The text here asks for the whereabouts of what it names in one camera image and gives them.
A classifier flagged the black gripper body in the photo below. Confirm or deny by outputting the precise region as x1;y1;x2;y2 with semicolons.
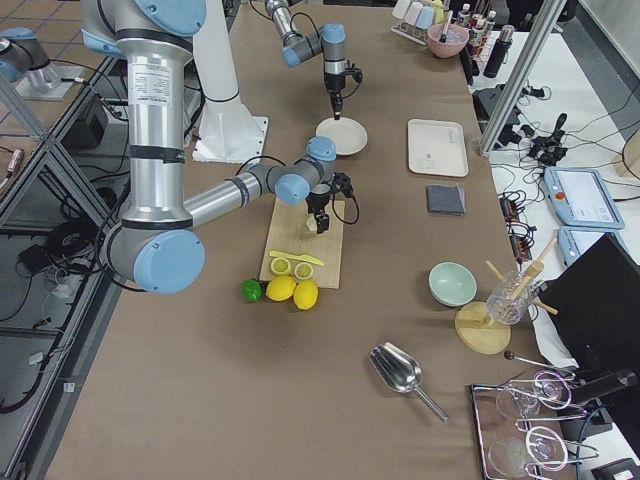
306;172;354;215
323;59;363;98

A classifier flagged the white steamed bun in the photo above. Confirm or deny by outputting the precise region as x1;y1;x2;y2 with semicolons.
305;215;317;232

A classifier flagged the beige round plate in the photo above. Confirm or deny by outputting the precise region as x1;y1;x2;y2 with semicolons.
316;117;368;156

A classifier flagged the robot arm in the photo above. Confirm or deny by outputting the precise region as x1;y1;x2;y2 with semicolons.
264;0;363;120
82;1;336;295

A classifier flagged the cream rabbit tray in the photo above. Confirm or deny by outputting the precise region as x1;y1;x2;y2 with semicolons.
407;119;469;178

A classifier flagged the black tray with glasses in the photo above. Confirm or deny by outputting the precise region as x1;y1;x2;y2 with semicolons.
468;367;640;480

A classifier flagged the wooden cutting board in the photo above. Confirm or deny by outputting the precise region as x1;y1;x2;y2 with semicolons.
259;199;343;289

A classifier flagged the lower lemon half slice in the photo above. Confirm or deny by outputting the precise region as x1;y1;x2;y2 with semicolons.
292;262;315;281

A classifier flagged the lemon half slice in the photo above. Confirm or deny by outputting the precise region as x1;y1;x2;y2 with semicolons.
292;262;315;281
270;257;293;276

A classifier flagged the yellow plastic knife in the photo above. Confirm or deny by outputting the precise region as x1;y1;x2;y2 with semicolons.
268;250;325;266

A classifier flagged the upper lemon half slice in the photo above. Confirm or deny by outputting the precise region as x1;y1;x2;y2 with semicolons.
270;257;293;276

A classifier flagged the yellow lemon far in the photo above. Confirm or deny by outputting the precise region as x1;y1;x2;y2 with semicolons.
293;280;319;310

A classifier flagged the yellow lemon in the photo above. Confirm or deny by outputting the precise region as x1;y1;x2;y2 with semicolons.
293;280;319;310
265;276;297;302

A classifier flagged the yellow lemon near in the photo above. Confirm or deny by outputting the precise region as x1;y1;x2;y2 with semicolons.
265;276;297;302

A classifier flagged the green lime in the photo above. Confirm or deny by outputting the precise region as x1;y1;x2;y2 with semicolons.
241;279;263;303

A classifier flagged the white cup rack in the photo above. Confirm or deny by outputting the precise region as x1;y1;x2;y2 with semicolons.
391;0;448;45

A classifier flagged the grey folded cloth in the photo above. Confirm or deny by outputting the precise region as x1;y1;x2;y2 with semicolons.
426;184;466;216

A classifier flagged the pink bowl with ice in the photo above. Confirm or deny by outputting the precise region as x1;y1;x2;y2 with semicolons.
427;24;469;59

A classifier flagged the steel tongs black tip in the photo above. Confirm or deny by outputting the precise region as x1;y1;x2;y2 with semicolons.
439;10;453;43

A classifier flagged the mint green bowl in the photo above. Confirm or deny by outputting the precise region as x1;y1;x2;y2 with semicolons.
428;262;477;307

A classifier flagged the black thermos bottle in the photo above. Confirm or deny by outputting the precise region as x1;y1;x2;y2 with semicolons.
483;24;515;78

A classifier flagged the steel scoop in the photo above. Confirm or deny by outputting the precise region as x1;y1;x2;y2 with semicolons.
369;342;449;422

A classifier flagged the wooden cup stand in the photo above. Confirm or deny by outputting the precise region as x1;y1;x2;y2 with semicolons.
455;237;558;355

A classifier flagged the glass cup on stand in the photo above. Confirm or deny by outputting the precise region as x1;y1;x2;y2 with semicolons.
487;272;536;325

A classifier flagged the lower teach pendant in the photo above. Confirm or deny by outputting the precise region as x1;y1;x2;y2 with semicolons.
557;226;626;266

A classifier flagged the teach pendant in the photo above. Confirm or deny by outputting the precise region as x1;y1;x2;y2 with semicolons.
557;226;626;266
543;167;625;230

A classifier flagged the upper teach pendant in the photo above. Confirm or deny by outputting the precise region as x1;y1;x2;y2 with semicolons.
543;167;625;230

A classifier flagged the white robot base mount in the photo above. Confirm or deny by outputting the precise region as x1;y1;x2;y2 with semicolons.
193;1;268;163

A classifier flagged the aluminium frame post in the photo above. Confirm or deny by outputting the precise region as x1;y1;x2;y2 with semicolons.
478;0;565;157

